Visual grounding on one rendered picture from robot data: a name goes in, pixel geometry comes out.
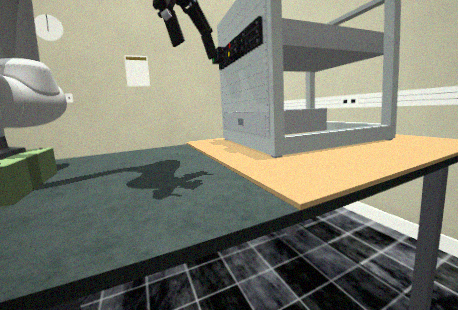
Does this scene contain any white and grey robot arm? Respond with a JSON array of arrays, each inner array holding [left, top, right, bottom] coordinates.
[[0, 0, 67, 160]]

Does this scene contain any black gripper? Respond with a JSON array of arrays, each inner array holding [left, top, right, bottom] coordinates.
[[153, 0, 218, 60]]

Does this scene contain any orange flat board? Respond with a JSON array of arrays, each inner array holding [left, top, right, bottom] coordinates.
[[186, 134, 458, 210]]

